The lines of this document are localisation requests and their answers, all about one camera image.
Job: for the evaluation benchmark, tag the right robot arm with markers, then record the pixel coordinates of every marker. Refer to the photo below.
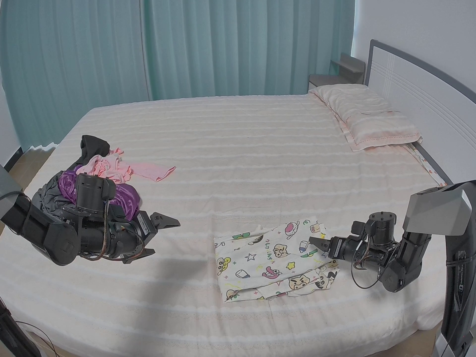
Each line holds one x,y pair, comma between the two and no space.
435,210

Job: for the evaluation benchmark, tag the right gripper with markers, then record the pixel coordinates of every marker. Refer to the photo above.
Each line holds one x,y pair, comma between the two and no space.
341,248

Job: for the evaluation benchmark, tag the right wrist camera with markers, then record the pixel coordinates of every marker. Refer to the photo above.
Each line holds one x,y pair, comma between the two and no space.
359,229

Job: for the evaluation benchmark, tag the white printed pyjama top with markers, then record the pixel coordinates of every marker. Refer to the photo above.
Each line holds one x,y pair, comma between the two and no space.
260,262

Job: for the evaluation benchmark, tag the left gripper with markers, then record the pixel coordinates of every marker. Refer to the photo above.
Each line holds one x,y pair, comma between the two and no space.
143,232

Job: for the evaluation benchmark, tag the dark grey garment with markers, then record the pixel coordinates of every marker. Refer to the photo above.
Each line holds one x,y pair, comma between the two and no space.
50,193

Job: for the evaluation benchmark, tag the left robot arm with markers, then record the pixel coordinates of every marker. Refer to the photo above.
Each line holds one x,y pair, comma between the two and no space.
55,240

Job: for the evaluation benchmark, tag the pink garment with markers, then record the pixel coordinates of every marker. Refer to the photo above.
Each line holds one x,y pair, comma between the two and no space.
148,169

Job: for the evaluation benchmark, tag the purple garment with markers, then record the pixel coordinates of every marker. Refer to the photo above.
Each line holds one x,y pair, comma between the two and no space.
128,199

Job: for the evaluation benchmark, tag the bed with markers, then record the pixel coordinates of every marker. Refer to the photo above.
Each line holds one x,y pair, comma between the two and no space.
241,143

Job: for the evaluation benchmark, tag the grey bedside table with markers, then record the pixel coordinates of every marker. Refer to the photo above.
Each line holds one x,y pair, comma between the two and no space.
323,80

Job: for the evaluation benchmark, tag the pale pink pillow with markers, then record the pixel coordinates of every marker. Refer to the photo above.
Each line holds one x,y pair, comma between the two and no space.
372,117

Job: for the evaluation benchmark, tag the blue-green curtain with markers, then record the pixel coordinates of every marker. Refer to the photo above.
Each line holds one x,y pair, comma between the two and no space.
74,50
253,32

